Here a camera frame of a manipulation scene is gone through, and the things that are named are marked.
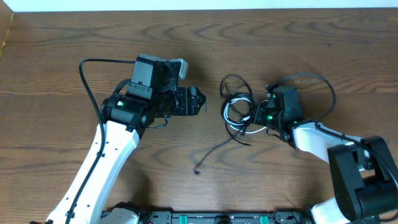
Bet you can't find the black USB cable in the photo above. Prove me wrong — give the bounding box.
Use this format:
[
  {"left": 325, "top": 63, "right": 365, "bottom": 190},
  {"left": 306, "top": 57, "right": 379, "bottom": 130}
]
[{"left": 193, "top": 73, "right": 259, "bottom": 175}]

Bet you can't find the white USB cable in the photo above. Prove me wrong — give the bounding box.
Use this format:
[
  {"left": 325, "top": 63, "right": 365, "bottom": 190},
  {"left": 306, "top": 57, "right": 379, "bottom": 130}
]
[{"left": 223, "top": 96, "right": 270, "bottom": 134}]

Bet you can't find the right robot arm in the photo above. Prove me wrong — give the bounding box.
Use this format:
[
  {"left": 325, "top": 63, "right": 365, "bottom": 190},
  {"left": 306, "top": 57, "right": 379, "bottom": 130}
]
[{"left": 254, "top": 85, "right": 397, "bottom": 223}]

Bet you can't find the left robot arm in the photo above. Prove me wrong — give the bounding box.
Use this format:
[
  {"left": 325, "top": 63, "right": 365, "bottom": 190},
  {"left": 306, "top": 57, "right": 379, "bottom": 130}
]
[{"left": 45, "top": 86, "right": 206, "bottom": 224}]

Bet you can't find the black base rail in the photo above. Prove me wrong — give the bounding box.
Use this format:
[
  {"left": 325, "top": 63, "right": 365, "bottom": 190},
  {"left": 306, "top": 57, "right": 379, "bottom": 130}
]
[{"left": 129, "top": 208, "right": 313, "bottom": 224}]

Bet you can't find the left camera black cable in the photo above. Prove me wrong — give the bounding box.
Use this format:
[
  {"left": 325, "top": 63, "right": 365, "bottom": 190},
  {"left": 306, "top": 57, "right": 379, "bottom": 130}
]
[{"left": 63, "top": 58, "right": 136, "bottom": 224}]

